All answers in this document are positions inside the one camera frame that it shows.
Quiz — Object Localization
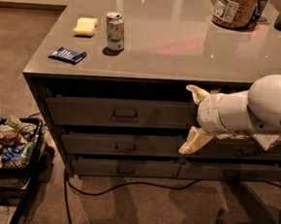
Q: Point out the green white soda can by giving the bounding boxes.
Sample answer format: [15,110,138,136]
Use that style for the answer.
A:
[106,12,125,51]

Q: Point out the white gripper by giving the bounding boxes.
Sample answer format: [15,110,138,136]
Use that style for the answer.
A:
[178,84,242,155]

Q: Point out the large jar of nuts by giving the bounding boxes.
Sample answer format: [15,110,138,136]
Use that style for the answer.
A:
[212,0,257,29]

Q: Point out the dark stemmed object behind jar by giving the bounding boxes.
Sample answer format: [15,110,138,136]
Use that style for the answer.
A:
[251,0,268,22]

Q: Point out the black tray of snacks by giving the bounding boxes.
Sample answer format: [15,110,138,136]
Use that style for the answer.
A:
[0,115,43,176]

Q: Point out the grey drawer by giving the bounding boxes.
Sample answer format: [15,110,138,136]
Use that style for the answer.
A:
[177,161,281,182]
[71,158,180,178]
[190,139,281,161]
[46,95,196,130]
[61,133,183,157]

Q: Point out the grey counter cabinet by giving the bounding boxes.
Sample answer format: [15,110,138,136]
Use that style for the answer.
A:
[24,0,281,175]

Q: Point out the yellow sponge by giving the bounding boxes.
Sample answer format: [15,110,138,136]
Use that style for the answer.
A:
[73,17,98,36]

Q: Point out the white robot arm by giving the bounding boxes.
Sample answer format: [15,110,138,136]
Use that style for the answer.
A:
[178,74,281,155]

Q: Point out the black floor cable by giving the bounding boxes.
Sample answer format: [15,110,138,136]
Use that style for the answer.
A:
[60,165,281,224]

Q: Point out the blue snack bar wrapper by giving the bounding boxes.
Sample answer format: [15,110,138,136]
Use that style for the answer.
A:
[48,48,87,65]

